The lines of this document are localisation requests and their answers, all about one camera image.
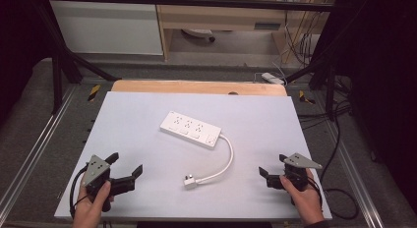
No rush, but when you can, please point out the white power strip cable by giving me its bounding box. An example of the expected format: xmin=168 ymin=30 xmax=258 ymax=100
xmin=194 ymin=134 xmax=235 ymax=185

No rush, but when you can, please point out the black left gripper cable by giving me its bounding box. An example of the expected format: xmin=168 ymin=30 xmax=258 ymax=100
xmin=68 ymin=164 xmax=90 ymax=220

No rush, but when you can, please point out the small white floor power strip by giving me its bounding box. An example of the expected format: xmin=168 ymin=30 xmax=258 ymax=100
xmin=261 ymin=72 xmax=286 ymax=86

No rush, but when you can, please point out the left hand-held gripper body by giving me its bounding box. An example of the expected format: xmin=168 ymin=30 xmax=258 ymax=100
xmin=82 ymin=154 xmax=137 ymax=213

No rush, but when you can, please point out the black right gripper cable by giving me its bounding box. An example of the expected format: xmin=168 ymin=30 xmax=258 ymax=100
xmin=306 ymin=176 xmax=325 ymax=210

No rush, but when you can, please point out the black floor cable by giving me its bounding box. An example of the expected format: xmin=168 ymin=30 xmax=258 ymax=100
xmin=296 ymin=99 xmax=361 ymax=221

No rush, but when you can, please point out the white plug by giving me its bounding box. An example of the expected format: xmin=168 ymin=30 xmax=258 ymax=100
xmin=183 ymin=174 xmax=199 ymax=191

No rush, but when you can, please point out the person's right hand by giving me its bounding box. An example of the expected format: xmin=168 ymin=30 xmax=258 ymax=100
xmin=279 ymin=168 xmax=326 ymax=227

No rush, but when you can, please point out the aluminium rail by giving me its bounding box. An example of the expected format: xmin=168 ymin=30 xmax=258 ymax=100
xmin=0 ymin=85 xmax=79 ymax=216
xmin=323 ymin=121 xmax=386 ymax=228

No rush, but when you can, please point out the bundle of hanging cables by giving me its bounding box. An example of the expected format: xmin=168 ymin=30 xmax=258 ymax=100
xmin=282 ymin=0 xmax=324 ymax=66

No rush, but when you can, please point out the black metal crossbar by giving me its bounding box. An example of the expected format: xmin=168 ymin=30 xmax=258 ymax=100
xmin=33 ymin=0 xmax=336 ymax=13

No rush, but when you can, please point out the wooden table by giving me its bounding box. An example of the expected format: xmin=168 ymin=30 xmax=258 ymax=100
xmin=110 ymin=79 xmax=289 ymax=97

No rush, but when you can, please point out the wooden desk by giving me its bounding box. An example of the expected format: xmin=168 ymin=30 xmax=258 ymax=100
xmin=152 ymin=0 xmax=339 ymax=63

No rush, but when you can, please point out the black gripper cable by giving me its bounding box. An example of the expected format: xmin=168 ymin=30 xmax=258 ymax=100
xmin=306 ymin=176 xmax=325 ymax=210
xmin=68 ymin=164 xmax=90 ymax=220

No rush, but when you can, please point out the black metal stand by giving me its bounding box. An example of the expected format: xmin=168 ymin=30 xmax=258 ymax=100
xmin=284 ymin=55 xmax=340 ymax=122
xmin=32 ymin=0 xmax=122 ymax=115

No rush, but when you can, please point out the chair base with caster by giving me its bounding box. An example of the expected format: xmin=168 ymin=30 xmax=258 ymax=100
xmin=181 ymin=28 xmax=217 ymax=43

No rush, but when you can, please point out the person's left hand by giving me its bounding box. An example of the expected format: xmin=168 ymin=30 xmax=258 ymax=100
xmin=72 ymin=180 xmax=115 ymax=228

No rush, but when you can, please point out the white cabinet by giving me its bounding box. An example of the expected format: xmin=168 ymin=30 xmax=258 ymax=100
xmin=49 ymin=0 xmax=164 ymax=56

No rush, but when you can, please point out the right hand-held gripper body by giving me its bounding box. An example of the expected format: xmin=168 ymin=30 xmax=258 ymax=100
xmin=266 ymin=151 xmax=324 ymax=193

